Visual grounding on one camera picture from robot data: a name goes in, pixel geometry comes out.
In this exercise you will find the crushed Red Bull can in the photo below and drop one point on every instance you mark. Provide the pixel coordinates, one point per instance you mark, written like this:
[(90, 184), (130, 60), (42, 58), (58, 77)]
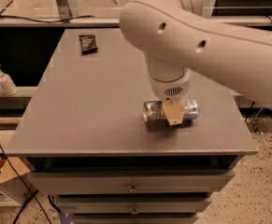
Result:
[(154, 115)]

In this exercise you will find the cardboard box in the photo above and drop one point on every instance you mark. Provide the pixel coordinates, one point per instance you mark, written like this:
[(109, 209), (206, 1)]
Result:
[(15, 190)]

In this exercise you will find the drawer knob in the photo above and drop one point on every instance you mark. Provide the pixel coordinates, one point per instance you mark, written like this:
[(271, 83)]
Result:
[(133, 189), (134, 212)]

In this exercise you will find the metal frame bracket left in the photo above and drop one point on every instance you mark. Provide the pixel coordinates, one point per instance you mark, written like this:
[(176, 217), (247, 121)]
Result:
[(63, 9)]

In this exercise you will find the white pump bottle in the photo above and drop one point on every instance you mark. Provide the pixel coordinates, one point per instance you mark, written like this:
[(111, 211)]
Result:
[(7, 85)]

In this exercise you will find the top drawer knob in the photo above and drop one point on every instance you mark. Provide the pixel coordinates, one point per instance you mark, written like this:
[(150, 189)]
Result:
[(133, 189)]

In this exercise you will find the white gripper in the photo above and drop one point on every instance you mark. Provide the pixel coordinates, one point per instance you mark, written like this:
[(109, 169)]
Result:
[(169, 89)]

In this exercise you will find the black snack packet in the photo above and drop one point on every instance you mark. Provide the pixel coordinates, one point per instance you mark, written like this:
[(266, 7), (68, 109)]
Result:
[(88, 44)]

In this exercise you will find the grey drawer cabinet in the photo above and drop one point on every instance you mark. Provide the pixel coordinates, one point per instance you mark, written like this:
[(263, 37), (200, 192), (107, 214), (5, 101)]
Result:
[(84, 133)]

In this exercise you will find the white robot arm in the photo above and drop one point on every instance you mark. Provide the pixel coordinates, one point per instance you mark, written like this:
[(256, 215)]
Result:
[(176, 39)]

